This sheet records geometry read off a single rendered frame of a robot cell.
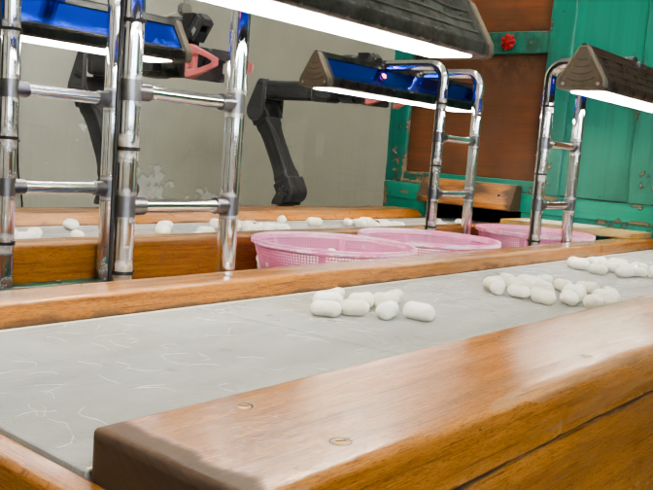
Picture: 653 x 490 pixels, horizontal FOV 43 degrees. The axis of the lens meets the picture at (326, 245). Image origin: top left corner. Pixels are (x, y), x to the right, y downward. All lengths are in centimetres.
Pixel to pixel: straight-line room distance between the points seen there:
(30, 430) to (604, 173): 186
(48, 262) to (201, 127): 318
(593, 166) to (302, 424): 183
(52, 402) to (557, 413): 34
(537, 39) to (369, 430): 193
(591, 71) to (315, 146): 269
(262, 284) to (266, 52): 335
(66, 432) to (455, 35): 65
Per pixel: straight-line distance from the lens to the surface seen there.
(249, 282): 93
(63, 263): 117
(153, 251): 126
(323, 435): 45
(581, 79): 140
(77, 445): 50
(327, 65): 170
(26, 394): 59
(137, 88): 89
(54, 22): 129
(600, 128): 223
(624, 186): 220
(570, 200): 179
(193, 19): 182
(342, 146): 386
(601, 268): 147
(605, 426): 73
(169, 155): 417
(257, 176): 424
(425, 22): 94
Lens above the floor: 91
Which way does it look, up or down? 6 degrees down
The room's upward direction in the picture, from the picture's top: 4 degrees clockwise
